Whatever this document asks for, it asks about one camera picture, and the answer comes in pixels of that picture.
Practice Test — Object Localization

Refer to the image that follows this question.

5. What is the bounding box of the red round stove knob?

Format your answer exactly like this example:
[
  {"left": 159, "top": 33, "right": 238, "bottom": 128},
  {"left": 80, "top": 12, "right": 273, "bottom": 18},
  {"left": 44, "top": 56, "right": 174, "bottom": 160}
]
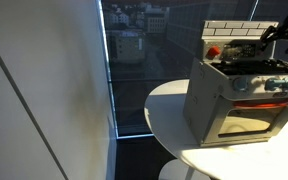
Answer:
[{"left": 206, "top": 45, "right": 222, "bottom": 60}]

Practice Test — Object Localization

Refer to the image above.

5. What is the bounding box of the pale distant building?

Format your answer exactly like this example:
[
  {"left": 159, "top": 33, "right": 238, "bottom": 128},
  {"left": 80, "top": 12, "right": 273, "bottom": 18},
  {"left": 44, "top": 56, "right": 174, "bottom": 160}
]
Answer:
[{"left": 146, "top": 13, "right": 168, "bottom": 34}]

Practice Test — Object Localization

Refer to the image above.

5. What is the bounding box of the black stove burner grate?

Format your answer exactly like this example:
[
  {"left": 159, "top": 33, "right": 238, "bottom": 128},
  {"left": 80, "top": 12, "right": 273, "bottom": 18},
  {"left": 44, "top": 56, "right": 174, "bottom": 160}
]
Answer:
[{"left": 210, "top": 58, "right": 288, "bottom": 76}]

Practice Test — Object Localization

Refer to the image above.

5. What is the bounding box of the blue round stove knob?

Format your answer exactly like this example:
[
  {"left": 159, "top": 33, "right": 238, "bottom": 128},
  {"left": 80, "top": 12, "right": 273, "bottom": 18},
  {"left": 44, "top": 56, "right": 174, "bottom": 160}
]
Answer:
[{"left": 232, "top": 77, "right": 250, "bottom": 93}]

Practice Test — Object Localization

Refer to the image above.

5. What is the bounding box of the grey toy stove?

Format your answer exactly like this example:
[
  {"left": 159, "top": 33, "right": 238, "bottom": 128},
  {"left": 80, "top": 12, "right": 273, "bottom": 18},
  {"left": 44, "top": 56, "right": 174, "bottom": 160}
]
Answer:
[{"left": 182, "top": 19, "right": 288, "bottom": 148}]

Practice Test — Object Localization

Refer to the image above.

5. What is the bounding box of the white table pedestal base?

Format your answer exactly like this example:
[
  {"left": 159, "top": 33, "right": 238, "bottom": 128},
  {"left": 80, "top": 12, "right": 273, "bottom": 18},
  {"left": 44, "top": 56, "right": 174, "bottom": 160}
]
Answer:
[{"left": 157, "top": 159, "right": 212, "bottom": 180}]

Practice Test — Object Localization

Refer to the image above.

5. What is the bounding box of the beige building outside window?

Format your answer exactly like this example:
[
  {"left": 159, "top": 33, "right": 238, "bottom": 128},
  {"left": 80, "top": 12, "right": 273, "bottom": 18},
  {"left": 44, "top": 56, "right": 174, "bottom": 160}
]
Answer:
[{"left": 112, "top": 29, "right": 147, "bottom": 64}]

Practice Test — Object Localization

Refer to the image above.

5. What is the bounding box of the round white table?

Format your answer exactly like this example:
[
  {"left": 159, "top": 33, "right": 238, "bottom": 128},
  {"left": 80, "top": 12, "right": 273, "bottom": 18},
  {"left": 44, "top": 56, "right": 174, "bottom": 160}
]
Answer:
[{"left": 143, "top": 78, "right": 288, "bottom": 180}]

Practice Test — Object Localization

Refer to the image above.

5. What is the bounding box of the orange oven door handle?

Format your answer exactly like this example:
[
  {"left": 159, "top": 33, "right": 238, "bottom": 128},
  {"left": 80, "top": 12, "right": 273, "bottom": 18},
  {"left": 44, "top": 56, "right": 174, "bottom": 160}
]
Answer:
[{"left": 233, "top": 98, "right": 288, "bottom": 110}]

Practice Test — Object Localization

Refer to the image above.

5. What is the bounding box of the white window frame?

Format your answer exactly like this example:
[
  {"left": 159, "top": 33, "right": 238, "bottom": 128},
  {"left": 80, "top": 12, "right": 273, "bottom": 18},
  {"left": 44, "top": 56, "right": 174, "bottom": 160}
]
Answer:
[{"left": 96, "top": 0, "right": 156, "bottom": 140}]

